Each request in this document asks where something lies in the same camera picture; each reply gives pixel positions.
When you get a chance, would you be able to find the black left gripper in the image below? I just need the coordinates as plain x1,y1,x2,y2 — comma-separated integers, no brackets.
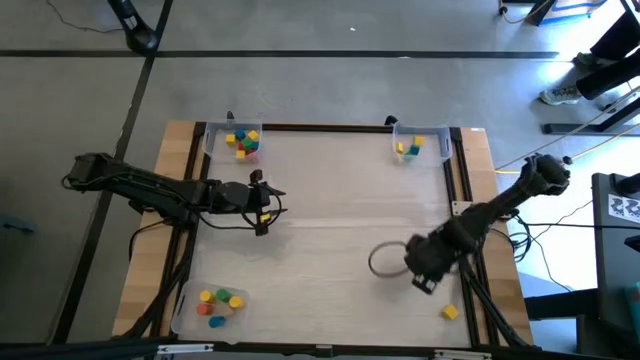
214,169,290,237

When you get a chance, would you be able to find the clear plastic bin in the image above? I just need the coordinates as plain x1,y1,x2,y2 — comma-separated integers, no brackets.
202,118,265,164
169,280,251,345
391,122,454,167

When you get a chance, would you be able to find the yellow floor cable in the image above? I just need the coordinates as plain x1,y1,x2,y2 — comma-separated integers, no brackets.
494,124,640,175

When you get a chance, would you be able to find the white black sticker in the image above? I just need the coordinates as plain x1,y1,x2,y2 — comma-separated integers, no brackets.
608,193,640,225

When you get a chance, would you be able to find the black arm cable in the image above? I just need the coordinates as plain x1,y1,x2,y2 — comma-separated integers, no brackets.
368,240,416,279
199,182,284,232

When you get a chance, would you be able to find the blue box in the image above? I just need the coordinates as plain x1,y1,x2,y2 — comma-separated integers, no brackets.
530,0,609,27

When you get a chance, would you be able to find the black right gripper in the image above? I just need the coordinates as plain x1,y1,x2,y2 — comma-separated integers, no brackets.
403,232,464,284

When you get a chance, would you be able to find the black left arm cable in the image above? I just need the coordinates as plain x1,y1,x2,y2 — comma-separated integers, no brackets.
199,182,284,232

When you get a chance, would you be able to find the teal object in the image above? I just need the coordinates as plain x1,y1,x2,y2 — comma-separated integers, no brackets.
623,280,640,324

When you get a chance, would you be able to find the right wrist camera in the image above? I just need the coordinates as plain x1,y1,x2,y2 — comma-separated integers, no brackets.
411,273,440,296

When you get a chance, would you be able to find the black aluminium frame rail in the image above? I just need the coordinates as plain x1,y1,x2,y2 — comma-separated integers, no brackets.
149,122,210,344
197,122,464,134
447,127,531,347
0,339,640,360

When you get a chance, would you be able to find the person's leg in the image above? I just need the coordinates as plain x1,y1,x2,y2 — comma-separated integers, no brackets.
589,12,640,61
575,62,640,101

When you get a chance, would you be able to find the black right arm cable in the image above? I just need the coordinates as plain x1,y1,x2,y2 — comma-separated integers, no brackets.
368,240,416,279

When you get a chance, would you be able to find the silver rail bracket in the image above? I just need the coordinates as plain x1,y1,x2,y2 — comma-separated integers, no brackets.
433,349,492,360
157,343,215,355

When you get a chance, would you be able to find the black cable bundle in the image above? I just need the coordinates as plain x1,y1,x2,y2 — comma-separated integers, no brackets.
487,209,596,296

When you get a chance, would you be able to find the black equipment case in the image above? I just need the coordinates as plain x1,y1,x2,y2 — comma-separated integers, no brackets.
591,172,640,334

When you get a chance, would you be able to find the black camera stand base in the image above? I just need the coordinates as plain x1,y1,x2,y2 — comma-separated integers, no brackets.
107,0,161,54

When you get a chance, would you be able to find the black table leg base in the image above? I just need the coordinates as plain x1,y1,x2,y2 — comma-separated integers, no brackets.
543,92,640,136

